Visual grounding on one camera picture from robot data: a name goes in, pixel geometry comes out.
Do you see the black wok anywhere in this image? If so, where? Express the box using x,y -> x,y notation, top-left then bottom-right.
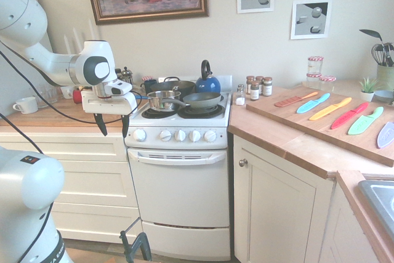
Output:
149,76 -> 196,95

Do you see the yellow sheathed knife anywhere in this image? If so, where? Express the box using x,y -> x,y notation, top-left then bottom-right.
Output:
308,97 -> 353,121

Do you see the orange red sheathed knife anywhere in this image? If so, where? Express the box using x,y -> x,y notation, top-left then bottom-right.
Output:
274,91 -> 319,108

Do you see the purple sheathed knife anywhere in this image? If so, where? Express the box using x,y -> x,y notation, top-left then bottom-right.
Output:
376,121 -> 394,150

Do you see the metal whisk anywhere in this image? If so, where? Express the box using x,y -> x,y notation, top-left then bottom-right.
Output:
370,42 -> 386,67

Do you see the clear drinking glasses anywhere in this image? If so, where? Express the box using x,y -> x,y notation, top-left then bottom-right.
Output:
28,85 -> 60,109

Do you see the white electric stove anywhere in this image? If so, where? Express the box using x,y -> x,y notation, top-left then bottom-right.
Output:
124,74 -> 233,261

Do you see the white stove bottom drawer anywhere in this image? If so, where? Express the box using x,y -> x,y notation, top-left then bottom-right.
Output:
141,220 -> 231,261

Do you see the glass french press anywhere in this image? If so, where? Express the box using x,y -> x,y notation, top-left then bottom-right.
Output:
120,66 -> 134,86

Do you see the glass salt shaker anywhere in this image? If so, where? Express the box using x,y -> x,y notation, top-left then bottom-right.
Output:
235,84 -> 246,106

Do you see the light blue bowl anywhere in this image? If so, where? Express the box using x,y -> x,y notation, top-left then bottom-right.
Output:
373,90 -> 394,103

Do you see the white mug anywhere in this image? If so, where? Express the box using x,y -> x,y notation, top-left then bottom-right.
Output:
12,97 -> 39,115

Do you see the small white cup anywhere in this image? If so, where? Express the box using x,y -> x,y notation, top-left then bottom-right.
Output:
60,85 -> 75,100

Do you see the green utensil holder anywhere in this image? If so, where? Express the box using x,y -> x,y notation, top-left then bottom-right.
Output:
376,63 -> 394,92

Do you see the large wooden cutting board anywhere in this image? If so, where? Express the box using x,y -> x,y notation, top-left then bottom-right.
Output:
246,85 -> 394,168

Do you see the cream drawer cabinet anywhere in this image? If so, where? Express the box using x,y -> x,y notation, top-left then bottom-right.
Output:
0,131 -> 143,245

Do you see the tall glass jar checkered lid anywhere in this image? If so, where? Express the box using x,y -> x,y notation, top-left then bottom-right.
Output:
307,55 -> 325,76

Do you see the steel sink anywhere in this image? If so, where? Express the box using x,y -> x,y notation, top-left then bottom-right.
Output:
357,179 -> 394,233

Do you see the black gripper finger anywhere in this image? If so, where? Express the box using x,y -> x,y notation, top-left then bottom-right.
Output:
94,113 -> 108,137
121,114 -> 131,139

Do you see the short glass jar checkered lid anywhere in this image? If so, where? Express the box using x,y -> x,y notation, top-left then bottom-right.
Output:
305,72 -> 323,90
320,75 -> 337,92

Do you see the small plant in white pot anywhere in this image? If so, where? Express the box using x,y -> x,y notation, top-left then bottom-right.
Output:
358,77 -> 380,102

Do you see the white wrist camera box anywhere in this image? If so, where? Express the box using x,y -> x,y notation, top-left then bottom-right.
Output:
105,79 -> 134,97

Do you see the dark blue mug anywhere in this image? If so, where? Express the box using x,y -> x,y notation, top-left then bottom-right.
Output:
140,79 -> 158,95

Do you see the blue sheathed knife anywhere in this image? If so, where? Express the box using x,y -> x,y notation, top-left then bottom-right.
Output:
296,92 -> 331,115

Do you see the green sheathed knife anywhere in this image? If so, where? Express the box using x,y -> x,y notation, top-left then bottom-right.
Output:
347,106 -> 385,136

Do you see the cream cabinet door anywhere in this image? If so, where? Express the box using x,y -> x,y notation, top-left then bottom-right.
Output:
233,134 -> 337,263

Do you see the black clamp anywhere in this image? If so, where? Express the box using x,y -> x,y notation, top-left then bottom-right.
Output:
119,230 -> 152,263

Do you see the grey frying pan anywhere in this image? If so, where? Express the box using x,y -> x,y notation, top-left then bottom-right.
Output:
164,91 -> 223,110

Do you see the white oven door with handle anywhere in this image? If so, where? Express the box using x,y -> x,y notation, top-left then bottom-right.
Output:
127,147 -> 231,229

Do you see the stainless steel saucepan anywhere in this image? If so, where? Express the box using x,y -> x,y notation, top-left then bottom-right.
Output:
146,90 -> 183,112

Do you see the blue kettle black handle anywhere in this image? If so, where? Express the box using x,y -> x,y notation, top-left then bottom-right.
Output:
195,59 -> 222,94

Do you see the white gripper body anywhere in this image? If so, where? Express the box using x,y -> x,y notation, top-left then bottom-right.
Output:
81,89 -> 139,115

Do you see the large white stove knob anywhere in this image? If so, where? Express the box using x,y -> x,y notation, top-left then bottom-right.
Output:
132,128 -> 147,142

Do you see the grey three shapes print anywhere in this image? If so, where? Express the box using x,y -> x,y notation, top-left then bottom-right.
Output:
290,0 -> 334,41

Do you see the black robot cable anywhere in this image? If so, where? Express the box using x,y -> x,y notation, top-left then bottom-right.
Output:
0,40 -> 143,126

